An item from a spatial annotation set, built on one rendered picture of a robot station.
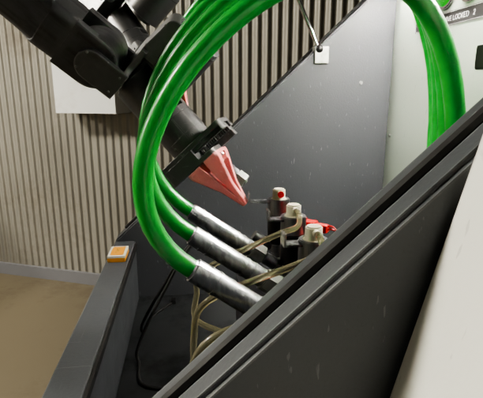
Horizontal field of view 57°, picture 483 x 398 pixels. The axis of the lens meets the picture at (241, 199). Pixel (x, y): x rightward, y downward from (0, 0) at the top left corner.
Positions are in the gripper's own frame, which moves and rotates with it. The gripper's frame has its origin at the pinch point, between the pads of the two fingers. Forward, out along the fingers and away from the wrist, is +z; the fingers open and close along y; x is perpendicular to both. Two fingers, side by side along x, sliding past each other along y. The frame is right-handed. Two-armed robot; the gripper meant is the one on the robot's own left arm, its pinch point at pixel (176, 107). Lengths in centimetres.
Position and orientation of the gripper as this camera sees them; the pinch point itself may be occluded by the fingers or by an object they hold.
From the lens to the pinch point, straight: 66.7
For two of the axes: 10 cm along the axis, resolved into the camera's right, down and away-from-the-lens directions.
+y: 5.5, 0.3, 8.4
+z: 5.2, 7.7, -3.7
